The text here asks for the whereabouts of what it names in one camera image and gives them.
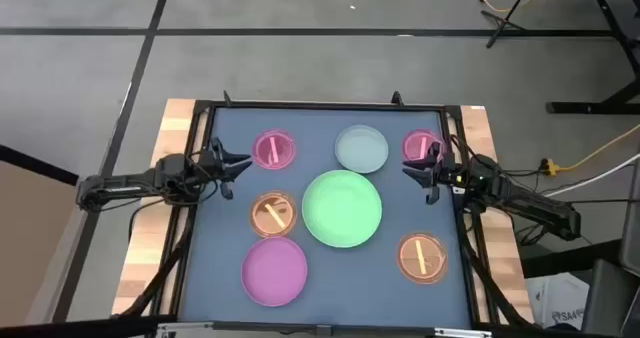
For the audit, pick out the large green plastic plate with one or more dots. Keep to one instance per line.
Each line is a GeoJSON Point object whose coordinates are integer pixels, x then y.
{"type": "Point", "coordinates": [342, 209]}

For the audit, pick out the grey panel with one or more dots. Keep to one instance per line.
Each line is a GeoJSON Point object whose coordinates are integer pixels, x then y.
{"type": "Point", "coordinates": [632, 218]}

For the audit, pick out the orange transparent small plate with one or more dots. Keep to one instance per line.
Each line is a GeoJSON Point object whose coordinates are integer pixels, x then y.
{"type": "Point", "coordinates": [262, 215]}
{"type": "Point", "coordinates": [435, 258]}

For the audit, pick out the black tripod stand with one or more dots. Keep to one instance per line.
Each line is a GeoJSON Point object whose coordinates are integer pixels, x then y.
{"type": "Point", "coordinates": [501, 22]}

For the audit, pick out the aluminium rail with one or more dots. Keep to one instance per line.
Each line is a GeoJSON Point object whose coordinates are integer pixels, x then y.
{"type": "Point", "coordinates": [190, 325]}

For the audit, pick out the light blue plastic plate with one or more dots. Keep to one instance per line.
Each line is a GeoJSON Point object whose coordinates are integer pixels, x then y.
{"type": "Point", "coordinates": [361, 149]}

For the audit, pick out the black desk frame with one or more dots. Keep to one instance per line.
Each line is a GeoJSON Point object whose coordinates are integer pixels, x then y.
{"type": "Point", "coordinates": [590, 107]}

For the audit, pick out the white printed box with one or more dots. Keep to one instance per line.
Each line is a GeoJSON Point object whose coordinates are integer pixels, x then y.
{"type": "Point", "coordinates": [555, 298]}

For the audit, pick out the brown cardboard box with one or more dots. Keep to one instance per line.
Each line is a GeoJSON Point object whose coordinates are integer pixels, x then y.
{"type": "Point", "coordinates": [30, 228]}

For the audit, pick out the purple plastic plate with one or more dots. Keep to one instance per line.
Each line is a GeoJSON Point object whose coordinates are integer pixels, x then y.
{"type": "Point", "coordinates": [274, 271]}

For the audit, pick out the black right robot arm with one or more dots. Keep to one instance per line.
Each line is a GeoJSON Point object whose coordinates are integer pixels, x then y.
{"type": "Point", "coordinates": [530, 203]}

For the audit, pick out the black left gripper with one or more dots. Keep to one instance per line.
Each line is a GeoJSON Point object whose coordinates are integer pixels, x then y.
{"type": "Point", "coordinates": [215, 163]}

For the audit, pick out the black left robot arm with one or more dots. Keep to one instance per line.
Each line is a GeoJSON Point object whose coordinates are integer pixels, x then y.
{"type": "Point", "coordinates": [125, 182]}

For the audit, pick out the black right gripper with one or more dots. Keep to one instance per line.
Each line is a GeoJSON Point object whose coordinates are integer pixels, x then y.
{"type": "Point", "coordinates": [444, 170]}

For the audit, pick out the pink transparent small plate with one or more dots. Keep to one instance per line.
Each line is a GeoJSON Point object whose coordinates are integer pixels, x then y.
{"type": "Point", "coordinates": [415, 145]}
{"type": "Point", "coordinates": [265, 153]}

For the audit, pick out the blue table mat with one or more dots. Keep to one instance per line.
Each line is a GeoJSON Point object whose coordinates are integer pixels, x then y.
{"type": "Point", "coordinates": [350, 288]}

